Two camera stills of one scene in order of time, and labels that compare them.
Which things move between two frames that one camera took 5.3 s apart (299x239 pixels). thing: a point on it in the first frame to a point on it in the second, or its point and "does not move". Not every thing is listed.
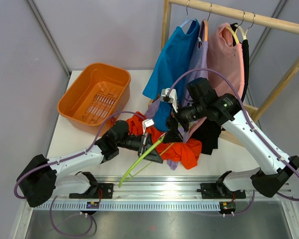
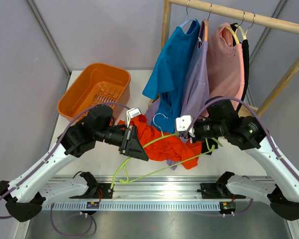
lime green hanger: (128, 176) to (127, 182)
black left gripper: (146, 141) to (131, 145)
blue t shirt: (171, 70) does not move
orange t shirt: (187, 152) does not move
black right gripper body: (181, 118) to (193, 136)
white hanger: (244, 36) does not move
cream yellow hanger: (234, 33) does not move
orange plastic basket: (99, 90) does not move
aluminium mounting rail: (159, 193) does not move
